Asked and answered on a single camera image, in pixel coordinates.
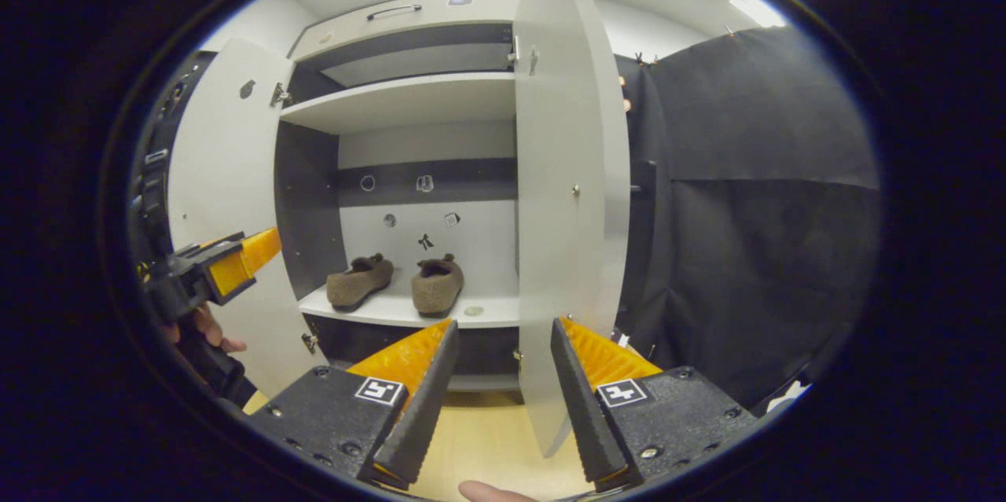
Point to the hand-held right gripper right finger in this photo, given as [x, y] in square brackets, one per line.
[585, 408]

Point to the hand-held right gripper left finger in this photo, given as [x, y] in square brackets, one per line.
[428, 408]

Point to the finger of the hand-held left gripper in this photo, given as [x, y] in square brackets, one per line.
[236, 270]

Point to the brown fuzzy slipper shoe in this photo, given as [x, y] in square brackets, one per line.
[357, 286]
[436, 290]

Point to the grey shoe cabinet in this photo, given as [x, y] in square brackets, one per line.
[440, 141]

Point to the white cabinet shelf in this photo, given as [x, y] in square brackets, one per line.
[393, 101]
[495, 302]

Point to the grey cabinet drawer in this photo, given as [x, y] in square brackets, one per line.
[456, 15]

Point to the black backdrop cloth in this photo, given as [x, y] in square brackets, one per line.
[754, 250]

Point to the ceiling light panel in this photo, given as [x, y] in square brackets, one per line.
[756, 9]

